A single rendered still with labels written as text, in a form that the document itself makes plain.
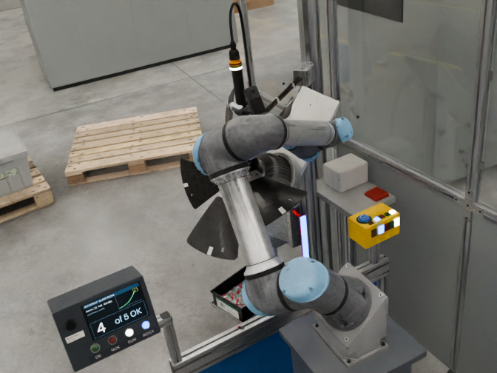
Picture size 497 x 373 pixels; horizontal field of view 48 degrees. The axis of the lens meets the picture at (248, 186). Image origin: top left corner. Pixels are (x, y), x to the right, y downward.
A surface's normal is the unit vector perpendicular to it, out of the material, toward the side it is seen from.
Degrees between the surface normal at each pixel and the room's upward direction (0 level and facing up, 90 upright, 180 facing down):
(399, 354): 0
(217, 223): 51
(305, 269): 36
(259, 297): 73
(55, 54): 90
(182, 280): 0
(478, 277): 90
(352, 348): 90
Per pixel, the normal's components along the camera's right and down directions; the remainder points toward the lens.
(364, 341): 0.44, 0.40
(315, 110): -0.74, -0.30
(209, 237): -0.29, -0.16
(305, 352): -0.11, -0.86
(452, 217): -0.87, 0.33
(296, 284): -0.57, -0.47
